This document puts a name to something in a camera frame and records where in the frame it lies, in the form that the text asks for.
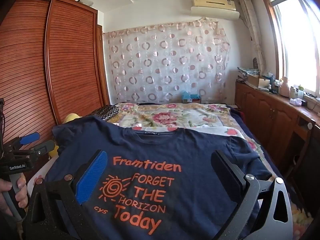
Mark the mustard knit folded cloth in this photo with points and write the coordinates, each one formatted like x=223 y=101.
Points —
x=115 y=119

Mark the white box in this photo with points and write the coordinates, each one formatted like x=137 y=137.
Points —
x=86 y=1

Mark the wooden cabinet counter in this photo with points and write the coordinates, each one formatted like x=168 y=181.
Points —
x=265 y=112

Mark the cardboard box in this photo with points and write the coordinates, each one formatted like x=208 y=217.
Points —
x=257 y=82

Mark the stack of folded cloths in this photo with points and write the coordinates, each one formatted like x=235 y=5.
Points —
x=247 y=71

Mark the green cap bottle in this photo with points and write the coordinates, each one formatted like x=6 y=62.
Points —
x=300 y=92

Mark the wooden slatted wardrobe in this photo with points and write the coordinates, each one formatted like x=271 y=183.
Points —
x=27 y=67

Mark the crumpled pale purple cloth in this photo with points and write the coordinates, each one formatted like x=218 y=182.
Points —
x=296 y=102

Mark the sheer circle pattern curtain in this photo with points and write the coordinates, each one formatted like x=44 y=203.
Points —
x=165 y=62

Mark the black circle pattern folded cloth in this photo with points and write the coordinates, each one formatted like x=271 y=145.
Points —
x=105 y=112

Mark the wooden door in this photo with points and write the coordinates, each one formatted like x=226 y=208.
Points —
x=102 y=65

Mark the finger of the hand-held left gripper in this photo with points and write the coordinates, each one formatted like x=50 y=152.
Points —
x=46 y=146
x=30 y=137

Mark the beige air conditioner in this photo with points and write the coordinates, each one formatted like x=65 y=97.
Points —
x=212 y=7

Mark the small black box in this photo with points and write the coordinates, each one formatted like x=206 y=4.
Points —
x=304 y=103

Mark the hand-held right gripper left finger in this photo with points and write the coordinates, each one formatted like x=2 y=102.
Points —
x=91 y=177

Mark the yellow plush toy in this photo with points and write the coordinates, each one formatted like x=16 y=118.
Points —
x=72 y=117

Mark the floral blanket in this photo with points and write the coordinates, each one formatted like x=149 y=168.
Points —
x=160 y=116

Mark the tied window curtain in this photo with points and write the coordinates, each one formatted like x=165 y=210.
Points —
x=252 y=30

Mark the navy blue printed t-shirt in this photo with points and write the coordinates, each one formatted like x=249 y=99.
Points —
x=162 y=150

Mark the black chair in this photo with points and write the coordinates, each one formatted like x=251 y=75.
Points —
x=308 y=175

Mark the white jar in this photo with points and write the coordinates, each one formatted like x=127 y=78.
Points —
x=293 y=92

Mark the window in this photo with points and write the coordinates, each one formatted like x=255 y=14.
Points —
x=297 y=42

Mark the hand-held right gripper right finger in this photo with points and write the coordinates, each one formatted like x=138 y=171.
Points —
x=225 y=170

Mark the person's left hand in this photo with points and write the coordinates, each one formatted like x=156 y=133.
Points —
x=23 y=190

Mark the pink plastic jug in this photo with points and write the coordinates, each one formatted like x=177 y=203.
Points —
x=284 y=88

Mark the blue tissue box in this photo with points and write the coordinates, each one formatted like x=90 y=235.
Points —
x=190 y=96

